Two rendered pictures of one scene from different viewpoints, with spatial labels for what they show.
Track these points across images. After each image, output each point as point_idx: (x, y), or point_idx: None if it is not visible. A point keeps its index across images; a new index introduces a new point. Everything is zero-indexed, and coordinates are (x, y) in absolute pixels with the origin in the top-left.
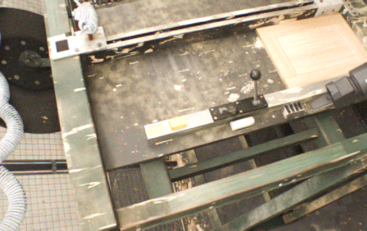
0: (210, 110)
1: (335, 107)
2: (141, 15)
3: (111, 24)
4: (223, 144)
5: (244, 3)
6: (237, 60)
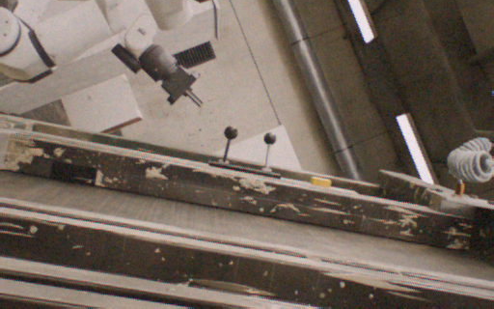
0: (280, 175)
1: (179, 98)
2: (374, 250)
3: (437, 259)
4: None
5: (130, 203)
6: None
